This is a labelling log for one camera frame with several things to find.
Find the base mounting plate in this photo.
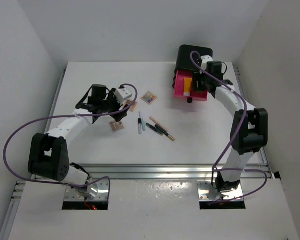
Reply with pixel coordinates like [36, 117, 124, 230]
[197, 180, 243, 203]
[64, 179, 110, 202]

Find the colourful eyeshadow palette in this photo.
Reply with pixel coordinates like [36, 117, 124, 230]
[140, 91, 158, 105]

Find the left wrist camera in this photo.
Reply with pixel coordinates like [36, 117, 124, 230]
[114, 87, 132, 104]

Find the brown concealer palette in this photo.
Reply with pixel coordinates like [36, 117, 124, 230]
[109, 121, 125, 133]

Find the pink concealer stick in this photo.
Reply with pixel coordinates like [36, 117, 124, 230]
[149, 116, 169, 132]

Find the light blue mascara tube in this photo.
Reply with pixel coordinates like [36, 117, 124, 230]
[138, 110, 146, 131]

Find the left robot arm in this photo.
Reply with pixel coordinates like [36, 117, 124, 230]
[28, 84, 132, 186]

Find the peach eyeshadow palette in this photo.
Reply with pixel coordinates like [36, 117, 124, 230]
[123, 99, 138, 112]

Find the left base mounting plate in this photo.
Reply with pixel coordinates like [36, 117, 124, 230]
[64, 179, 110, 202]

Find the pink top drawer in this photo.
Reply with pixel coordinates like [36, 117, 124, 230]
[172, 70, 208, 104]

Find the black drawer cabinet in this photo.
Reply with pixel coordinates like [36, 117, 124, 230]
[175, 44, 213, 73]

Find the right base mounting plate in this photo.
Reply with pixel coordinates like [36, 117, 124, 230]
[197, 180, 243, 203]

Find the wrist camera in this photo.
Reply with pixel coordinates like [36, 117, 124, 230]
[114, 87, 132, 104]
[200, 55, 213, 70]

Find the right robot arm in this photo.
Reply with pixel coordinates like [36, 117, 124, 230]
[191, 56, 268, 192]

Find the orange cream tube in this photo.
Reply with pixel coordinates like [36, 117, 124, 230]
[183, 77, 193, 97]

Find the aluminium front rail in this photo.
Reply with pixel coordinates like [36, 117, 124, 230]
[32, 163, 273, 180]

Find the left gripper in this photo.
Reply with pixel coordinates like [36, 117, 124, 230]
[99, 87, 129, 121]

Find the dark green eyeliner pen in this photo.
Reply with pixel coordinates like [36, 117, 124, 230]
[145, 122, 163, 136]

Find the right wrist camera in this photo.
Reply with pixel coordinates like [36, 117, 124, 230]
[200, 55, 213, 70]

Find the clear lip gloss tube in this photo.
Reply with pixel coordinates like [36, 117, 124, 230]
[137, 118, 142, 135]

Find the black gold mascara tube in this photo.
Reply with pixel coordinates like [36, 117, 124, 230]
[155, 124, 175, 142]

